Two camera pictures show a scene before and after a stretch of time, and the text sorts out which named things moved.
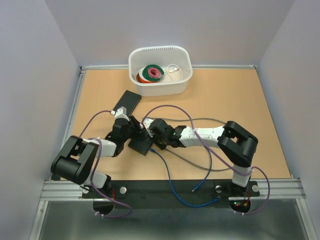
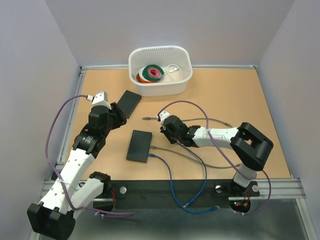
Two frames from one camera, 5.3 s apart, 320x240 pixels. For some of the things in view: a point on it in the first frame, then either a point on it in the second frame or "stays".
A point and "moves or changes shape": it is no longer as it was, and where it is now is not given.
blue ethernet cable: [172, 189] -> [177, 202]
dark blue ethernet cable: [207, 175] -> [205, 175]
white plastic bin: [160, 71] stays
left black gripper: [136, 128] -> [120, 118]
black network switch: [141, 143] moves or changes shape
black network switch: [129, 100] stays
